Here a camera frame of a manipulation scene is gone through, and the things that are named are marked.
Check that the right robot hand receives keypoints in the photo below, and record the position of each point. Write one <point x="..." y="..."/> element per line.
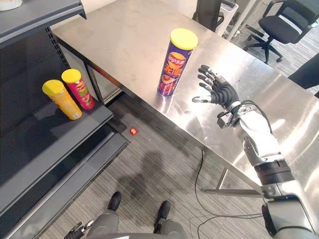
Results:
<point x="221" y="90"/>

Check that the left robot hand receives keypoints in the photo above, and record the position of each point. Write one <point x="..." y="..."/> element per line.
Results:
<point x="80" y="227"/>

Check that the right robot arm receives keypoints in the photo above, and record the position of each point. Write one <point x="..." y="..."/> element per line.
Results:
<point x="264" y="154"/>

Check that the purple chips can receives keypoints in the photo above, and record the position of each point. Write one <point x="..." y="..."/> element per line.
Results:
<point x="174" y="66"/>

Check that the small red gum container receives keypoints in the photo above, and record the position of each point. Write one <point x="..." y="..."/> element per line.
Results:
<point x="133" y="131"/>

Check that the dark grey metal shelf unit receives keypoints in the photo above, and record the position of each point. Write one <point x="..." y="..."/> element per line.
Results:
<point x="47" y="112"/>

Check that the yellow chips can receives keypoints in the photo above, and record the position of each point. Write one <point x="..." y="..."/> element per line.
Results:
<point x="62" y="99"/>

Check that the red chips can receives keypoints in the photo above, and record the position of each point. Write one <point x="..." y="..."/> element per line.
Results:
<point x="79" y="89"/>

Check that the white object on shelf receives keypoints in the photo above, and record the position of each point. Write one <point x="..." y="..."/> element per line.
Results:
<point x="10" y="3"/>

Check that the stainless steel table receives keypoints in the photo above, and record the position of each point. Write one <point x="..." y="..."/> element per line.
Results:
<point x="199" y="82"/>

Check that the robot body with legs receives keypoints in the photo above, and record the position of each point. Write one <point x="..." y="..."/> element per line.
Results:
<point x="139" y="219"/>

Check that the black chair back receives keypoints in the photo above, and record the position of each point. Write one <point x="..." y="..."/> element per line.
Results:
<point x="207" y="12"/>

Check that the black panel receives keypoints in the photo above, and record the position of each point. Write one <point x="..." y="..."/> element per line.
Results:
<point x="305" y="74"/>

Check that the black office chair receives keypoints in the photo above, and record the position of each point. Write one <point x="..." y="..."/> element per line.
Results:
<point x="281" y="27"/>

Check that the white desk frame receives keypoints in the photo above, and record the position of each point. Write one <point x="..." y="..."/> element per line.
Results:
<point x="234" y="20"/>

